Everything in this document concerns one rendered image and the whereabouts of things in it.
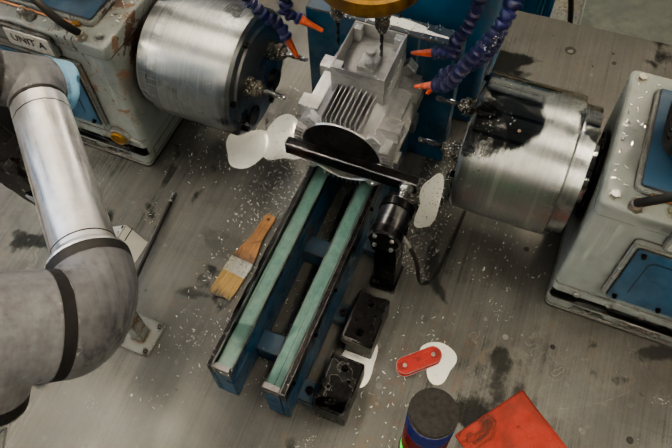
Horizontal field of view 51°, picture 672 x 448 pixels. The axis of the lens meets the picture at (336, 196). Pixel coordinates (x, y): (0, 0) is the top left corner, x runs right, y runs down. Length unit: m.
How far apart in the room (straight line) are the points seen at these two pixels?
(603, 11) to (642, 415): 2.08
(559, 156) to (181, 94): 0.67
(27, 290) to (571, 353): 0.97
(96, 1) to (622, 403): 1.18
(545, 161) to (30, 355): 0.79
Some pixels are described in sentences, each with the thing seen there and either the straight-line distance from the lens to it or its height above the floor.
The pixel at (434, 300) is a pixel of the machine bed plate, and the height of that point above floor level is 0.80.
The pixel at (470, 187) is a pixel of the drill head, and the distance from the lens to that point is 1.19.
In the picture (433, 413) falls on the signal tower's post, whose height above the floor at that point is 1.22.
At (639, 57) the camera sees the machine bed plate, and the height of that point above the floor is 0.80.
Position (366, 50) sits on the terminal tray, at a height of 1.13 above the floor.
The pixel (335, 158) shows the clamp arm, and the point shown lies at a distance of 1.25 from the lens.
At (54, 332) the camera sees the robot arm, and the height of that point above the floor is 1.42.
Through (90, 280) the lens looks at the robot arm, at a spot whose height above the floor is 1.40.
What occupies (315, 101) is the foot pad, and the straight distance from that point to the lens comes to 1.28.
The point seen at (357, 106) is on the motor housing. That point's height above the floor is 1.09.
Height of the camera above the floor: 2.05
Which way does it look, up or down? 58 degrees down
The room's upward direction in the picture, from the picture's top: 2 degrees counter-clockwise
